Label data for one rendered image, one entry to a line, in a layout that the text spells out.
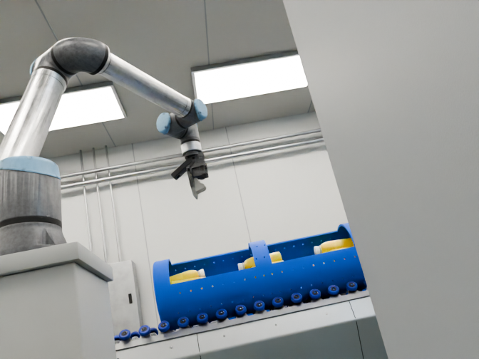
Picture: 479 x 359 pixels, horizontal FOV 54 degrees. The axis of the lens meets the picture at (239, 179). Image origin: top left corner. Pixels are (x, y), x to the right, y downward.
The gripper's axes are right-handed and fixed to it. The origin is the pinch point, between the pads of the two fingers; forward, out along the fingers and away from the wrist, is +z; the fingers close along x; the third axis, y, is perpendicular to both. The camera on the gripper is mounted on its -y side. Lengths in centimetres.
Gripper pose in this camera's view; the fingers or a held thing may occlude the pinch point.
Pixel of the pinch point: (194, 196)
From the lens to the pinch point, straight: 209.8
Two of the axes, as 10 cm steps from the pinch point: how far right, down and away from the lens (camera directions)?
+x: 1.6, 3.1, 9.4
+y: 9.7, -2.3, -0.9
